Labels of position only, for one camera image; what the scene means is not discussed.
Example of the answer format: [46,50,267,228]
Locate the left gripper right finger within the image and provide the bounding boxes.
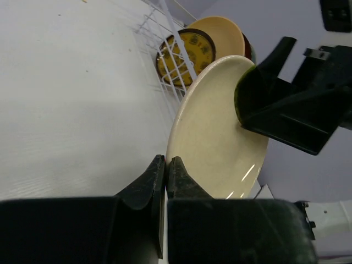
[167,157,316,263]

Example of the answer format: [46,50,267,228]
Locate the yellow patterned dark plate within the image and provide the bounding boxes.
[156,29,216,87]

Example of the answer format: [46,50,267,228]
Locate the orange-yellow plastic plate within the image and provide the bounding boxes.
[187,16,245,59]

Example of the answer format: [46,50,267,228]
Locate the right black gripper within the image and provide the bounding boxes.
[234,36,351,155]

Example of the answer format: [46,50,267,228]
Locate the red rimmed beige plate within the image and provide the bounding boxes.
[242,34,252,60]

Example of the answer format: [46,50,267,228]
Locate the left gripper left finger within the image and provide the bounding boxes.
[1,155,165,263]

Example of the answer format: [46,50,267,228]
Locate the white wire dish rack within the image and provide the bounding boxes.
[109,0,204,119]

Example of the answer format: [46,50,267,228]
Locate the cream white plate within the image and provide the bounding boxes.
[166,55,268,199]

